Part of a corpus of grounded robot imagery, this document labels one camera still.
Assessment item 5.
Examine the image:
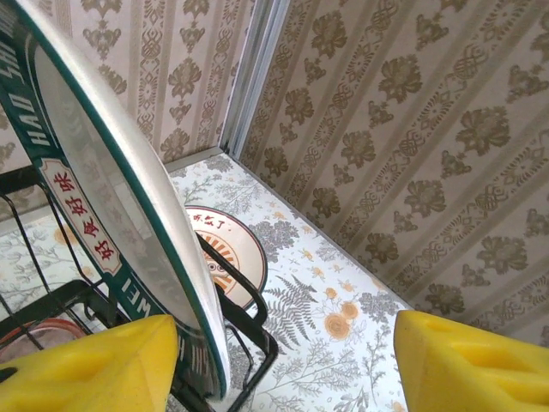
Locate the floral table mat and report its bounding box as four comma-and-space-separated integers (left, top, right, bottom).
0, 148, 415, 412

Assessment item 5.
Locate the pink glass cup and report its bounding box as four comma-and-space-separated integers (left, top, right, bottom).
0, 317, 91, 361

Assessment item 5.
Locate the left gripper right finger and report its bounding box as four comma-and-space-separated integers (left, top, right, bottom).
393, 309, 549, 412

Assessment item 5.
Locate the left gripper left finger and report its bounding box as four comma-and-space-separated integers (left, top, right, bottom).
0, 314, 180, 412

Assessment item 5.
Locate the red print white plate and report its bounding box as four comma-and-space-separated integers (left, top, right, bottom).
184, 205, 269, 310

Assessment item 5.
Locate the black wire dish rack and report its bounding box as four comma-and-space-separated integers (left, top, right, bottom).
0, 167, 280, 412

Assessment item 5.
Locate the green rimmed white plate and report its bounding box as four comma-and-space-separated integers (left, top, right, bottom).
0, 0, 228, 400

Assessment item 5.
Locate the aluminium corner post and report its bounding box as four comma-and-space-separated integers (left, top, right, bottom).
217, 0, 293, 159

